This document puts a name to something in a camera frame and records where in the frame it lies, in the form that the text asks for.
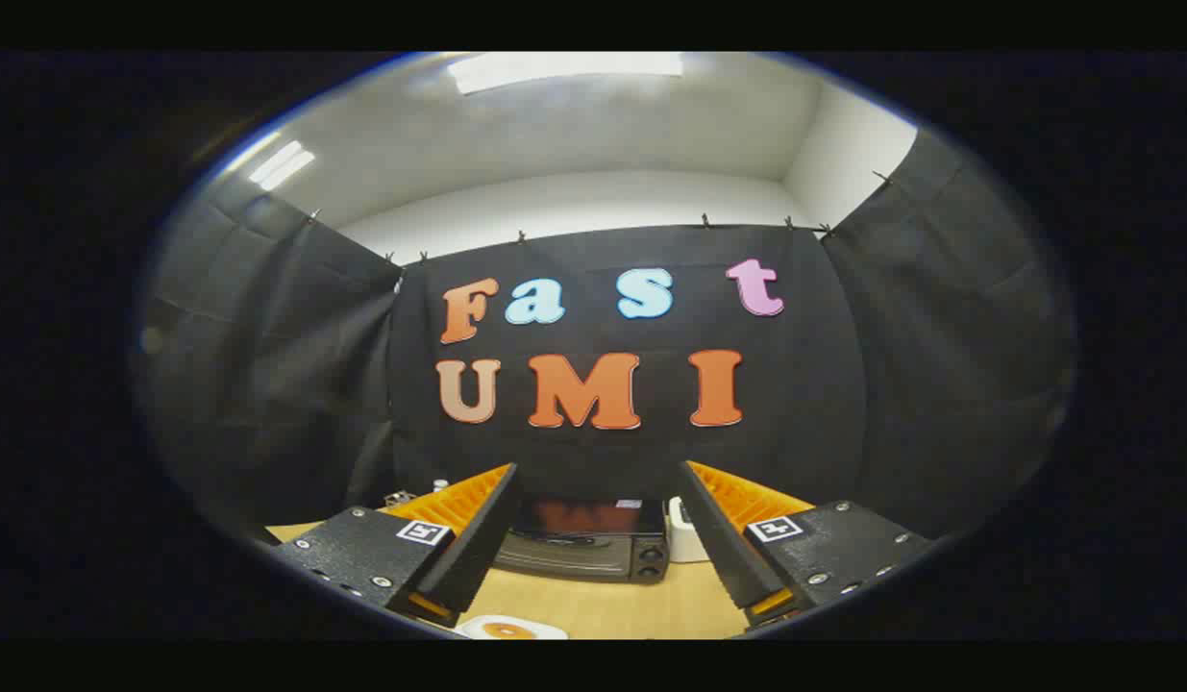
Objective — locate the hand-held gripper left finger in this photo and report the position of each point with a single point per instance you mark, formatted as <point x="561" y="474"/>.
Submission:
<point x="478" y="548"/>

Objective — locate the small ceiling light panel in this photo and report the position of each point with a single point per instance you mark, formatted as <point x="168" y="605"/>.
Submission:
<point x="281" y="165"/>

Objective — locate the round brown bagel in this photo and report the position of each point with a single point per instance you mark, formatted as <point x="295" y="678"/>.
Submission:
<point x="506" y="630"/>

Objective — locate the black toaster oven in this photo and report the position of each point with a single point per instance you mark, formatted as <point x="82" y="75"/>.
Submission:
<point x="583" y="548"/>

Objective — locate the white round plate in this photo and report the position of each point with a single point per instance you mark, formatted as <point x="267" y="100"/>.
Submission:
<point x="555" y="630"/>

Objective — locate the white toaster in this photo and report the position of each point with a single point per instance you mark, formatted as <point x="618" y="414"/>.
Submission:
<point x="687" y="538"/>

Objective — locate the large ceiling light panel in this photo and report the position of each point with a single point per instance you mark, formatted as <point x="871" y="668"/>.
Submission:
<point x="564" y="69"/>

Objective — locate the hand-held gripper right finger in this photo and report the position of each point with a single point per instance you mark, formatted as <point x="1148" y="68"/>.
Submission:
<point x="718" y="538"/>

